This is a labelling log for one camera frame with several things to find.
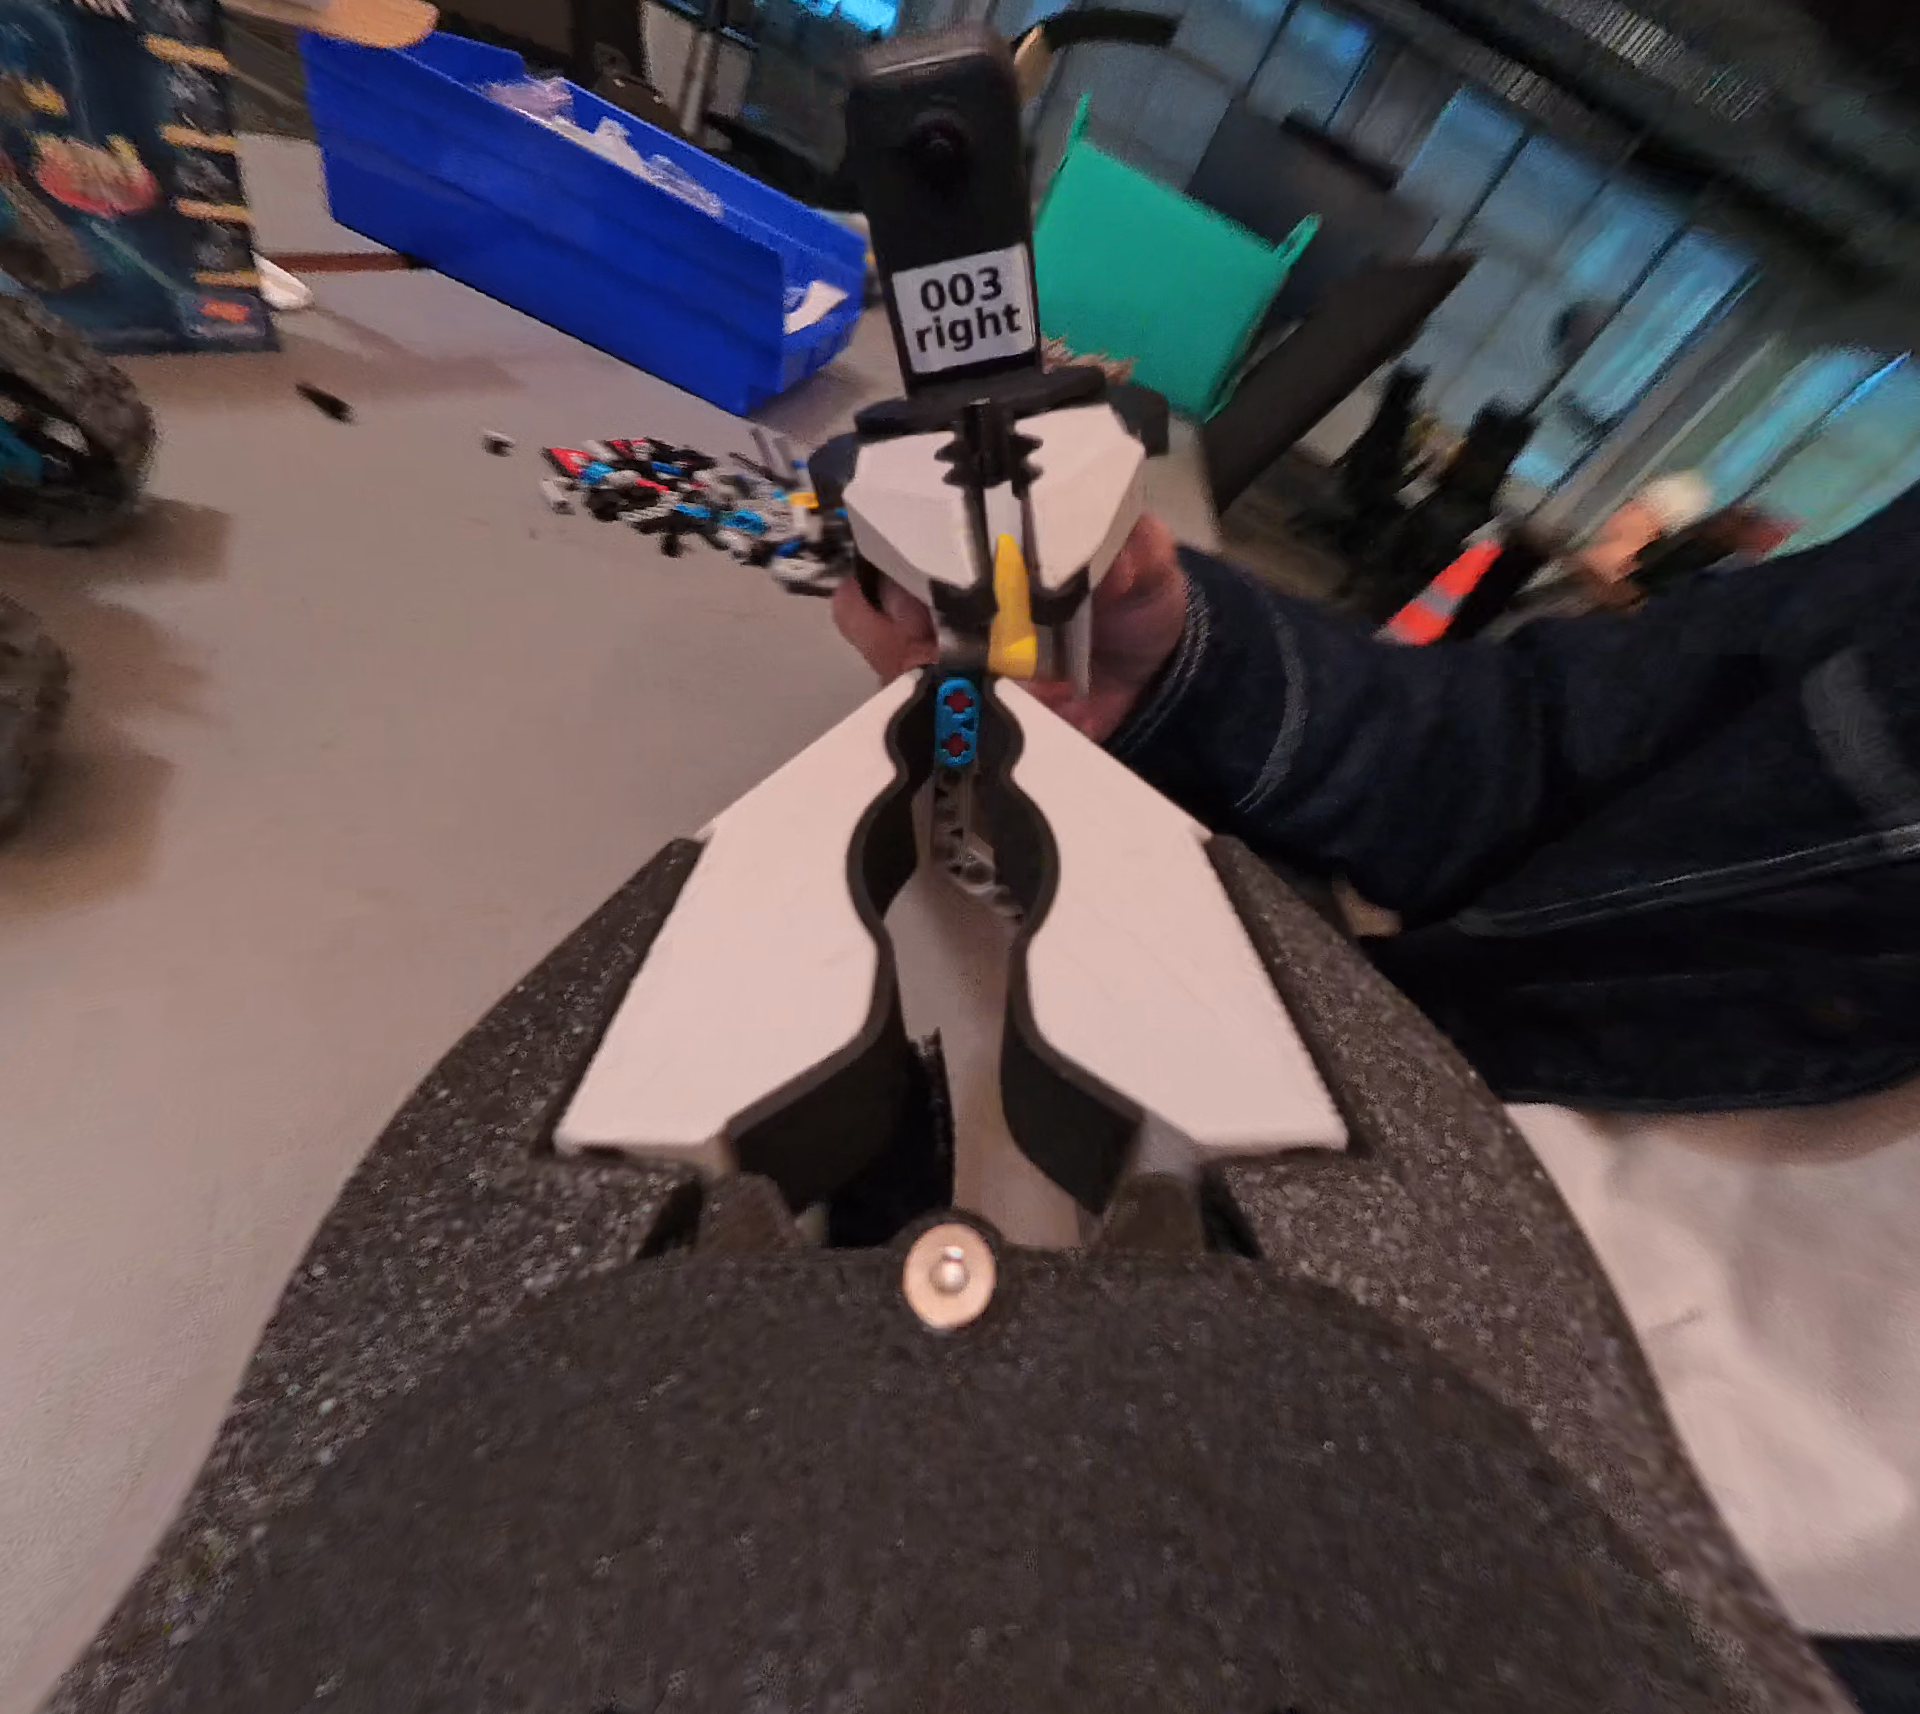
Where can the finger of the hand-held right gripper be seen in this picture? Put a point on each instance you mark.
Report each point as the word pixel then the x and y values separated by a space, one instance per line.
pixel 900 531
pixel 1086 531

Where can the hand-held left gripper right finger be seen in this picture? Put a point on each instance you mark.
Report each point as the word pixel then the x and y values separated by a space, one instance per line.
pixel 1186 981

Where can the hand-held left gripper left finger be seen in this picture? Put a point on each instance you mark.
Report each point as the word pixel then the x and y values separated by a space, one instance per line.
pixel 721 981

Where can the yellow claw arm piece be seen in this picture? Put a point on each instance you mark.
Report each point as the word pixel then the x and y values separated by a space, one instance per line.
pixel 967 725

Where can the pile of small building pieces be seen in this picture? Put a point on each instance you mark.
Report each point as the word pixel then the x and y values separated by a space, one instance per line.
pixel 690 508

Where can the blue tracked toy robot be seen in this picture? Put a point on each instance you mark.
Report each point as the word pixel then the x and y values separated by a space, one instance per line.
pixel 60 484

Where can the person's right forearm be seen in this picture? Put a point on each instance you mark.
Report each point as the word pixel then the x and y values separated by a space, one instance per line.
pixel 1530 784

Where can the grey desk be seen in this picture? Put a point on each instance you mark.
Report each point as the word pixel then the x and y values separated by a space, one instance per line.
pixel 360 814

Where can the person's right hand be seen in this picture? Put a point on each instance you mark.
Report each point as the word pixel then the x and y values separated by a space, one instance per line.
pixel 1126 635

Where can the teal plastic tub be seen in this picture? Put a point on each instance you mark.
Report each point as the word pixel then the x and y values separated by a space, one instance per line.
pixel 1170 274

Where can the clear plastic bags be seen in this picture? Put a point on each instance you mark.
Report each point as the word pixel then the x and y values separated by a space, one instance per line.
pixel 631 141

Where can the orange traffic cone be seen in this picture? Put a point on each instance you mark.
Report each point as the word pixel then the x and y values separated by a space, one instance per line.
pixel 1446 591

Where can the blue plastic bin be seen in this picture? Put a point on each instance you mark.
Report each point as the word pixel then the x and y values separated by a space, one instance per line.
pixel 570 214

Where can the small black pin piece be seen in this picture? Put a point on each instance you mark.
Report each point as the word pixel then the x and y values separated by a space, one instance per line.
pixel 322 400

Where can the person's white shirt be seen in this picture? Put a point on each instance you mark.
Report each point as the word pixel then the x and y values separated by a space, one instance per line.
pixel 1741 1354

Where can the small robot kit box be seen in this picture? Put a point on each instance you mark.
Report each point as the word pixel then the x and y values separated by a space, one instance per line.
pixel 121 141

